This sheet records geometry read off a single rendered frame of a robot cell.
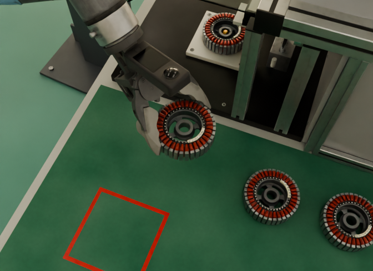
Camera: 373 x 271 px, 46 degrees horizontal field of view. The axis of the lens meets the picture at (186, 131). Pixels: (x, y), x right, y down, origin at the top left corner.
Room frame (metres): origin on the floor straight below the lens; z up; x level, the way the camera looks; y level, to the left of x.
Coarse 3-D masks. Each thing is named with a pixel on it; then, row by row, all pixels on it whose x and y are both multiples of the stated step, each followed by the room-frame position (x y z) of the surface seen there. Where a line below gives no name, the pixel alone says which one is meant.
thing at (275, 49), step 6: (276, 42) 0.69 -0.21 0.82; (288, 42) 0.69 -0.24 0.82; (276, 48) 0.67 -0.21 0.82; (288, 48) 0.67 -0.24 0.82; (270, 54) 0.66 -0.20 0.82; (276, 54) 0.66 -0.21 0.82; (282, 54) 0.66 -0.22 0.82; (288, 54) 0.66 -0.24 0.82; (270, 60) 0.66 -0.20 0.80; (276, 60) 0.66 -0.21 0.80; (282, 60) 0.65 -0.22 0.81; (288, 60) 0.65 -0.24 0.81; (270, 66) 0.66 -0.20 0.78; (276, 66) 0.66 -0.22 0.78; (282, 66) 0.65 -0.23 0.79
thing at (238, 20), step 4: (240, 12) 0.73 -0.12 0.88; (236, 16) 0.72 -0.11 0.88; (240, 16) 0.72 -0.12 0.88; (244, 16) 0.70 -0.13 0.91; (248, 16) 0.69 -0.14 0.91; (252, 16) 0.69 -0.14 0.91; (236, 20) 0.71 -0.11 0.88; (240, 20) 0.71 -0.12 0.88; (244, 20) 0.69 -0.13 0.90; (248, 20) 0.69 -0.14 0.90; (236, 24) 0.70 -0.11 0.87; (240, 24) 0.70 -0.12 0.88; (244, 24) 0.69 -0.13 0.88; (284, 40) 0.67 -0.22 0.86; (284, 44) 0.66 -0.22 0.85; (280, 48) 0.67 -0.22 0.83; (284, 48) 0.67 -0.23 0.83
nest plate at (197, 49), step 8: (208, 16) 0.82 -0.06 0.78; (200, 24) 0.79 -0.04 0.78; (200, 32) 0.76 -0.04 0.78; (216, 32) 0.76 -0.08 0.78; (232, 32) 0.76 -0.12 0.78; (192, 40) 0.74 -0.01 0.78; (200, 40) 0.74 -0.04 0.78; (192, 48) 0.71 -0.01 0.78; (200, 48) 0.71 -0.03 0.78; (208, 48) 0.71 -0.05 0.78; (192, 56) 0.69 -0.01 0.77; (200, 56) 0.69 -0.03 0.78; (208, 56) 0.69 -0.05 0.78; (216, 56) 0.69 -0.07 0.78; (224, 56) 0.69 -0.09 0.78; (232, 56) 0.69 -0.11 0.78; (240, 56) 0.69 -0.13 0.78; (224, 64) 0.66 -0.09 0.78; (232, 64) 0.66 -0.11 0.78
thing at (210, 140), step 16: (160, 112) 0.42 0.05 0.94; (176, 112) 0.42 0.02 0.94; (192, 112) 0.42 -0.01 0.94; (208, 112) 0.42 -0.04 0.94; (160, 128) 0.39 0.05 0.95; (176, 128) 0.39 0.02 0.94; (192, 128) 0.39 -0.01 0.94; (208, 128) 0.39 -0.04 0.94; (176, 144) 0.36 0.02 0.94; (192, 144) 0.36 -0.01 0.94; (208, 144) 0.36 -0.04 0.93
